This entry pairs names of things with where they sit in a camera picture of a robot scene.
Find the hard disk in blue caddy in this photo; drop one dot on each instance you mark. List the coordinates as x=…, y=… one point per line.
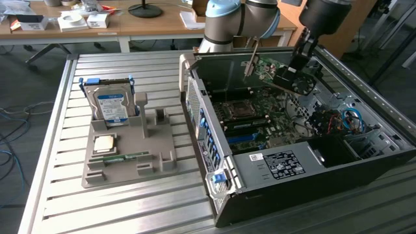
x=111, y=104

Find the white tape roll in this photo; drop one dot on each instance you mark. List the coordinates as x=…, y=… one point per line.
x=67, y=17

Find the silver disk bay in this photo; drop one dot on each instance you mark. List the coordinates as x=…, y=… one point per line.
x=373, y=143

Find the long PCIe expansion slot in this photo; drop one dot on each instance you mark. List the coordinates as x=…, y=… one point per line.
x=241, y=140

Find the red packet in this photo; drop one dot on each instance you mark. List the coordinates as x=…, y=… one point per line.
x=111, y=8

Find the green RAM stick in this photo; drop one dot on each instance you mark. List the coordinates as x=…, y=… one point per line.
x=123, y=158

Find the white labelled carton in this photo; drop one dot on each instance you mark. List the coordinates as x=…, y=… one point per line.
x=97, y=23

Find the beige tape roll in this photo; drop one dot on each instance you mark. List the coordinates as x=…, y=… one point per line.
x=64, y=3

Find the installed black RAM stick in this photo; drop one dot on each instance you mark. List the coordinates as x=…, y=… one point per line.
x=247, y=121

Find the wooden desk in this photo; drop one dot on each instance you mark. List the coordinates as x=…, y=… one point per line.
x=145, y=25

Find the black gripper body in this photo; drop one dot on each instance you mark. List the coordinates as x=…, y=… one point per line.
x=324, y=14

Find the black open PC case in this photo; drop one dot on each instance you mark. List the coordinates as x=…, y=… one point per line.
x=292, y=202

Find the graphics card with fan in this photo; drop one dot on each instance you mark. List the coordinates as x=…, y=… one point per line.
x=269, y=70

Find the blue case latch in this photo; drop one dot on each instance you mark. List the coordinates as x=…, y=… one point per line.
x=217, y=178

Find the brown cardboard box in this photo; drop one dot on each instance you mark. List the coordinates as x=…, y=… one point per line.
x=199, y=7

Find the grey power supply unit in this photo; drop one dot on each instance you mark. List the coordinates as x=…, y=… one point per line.
x=247, y=168

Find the white flat box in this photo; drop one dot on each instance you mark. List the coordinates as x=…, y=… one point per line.
x=72, y=28

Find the white box with label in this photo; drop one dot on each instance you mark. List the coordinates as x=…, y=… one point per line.
x=32, y=26

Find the CPU socket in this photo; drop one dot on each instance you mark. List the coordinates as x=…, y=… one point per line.
x=241, y=109

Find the grey parts rack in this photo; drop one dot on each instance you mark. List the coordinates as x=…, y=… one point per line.
x=129, y=170

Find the grey cup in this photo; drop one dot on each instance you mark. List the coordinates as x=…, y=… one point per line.
x=52, y=2

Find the CPU chip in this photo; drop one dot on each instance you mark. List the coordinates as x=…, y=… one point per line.
x=103, y=144

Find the green motherboard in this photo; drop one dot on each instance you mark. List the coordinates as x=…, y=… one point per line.
x=276, y=117

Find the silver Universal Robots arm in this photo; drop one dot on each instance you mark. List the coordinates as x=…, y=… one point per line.
x=224, y=26

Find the white paper booklet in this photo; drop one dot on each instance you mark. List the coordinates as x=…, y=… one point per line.
x=191, y=20

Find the black round stand base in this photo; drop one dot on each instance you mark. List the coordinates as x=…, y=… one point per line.
x=144, y=11

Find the wooden cabinet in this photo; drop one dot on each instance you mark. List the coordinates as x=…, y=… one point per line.
x=360, y=29

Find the clear plastic bags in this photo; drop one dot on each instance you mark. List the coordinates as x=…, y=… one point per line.
x=16, y=7

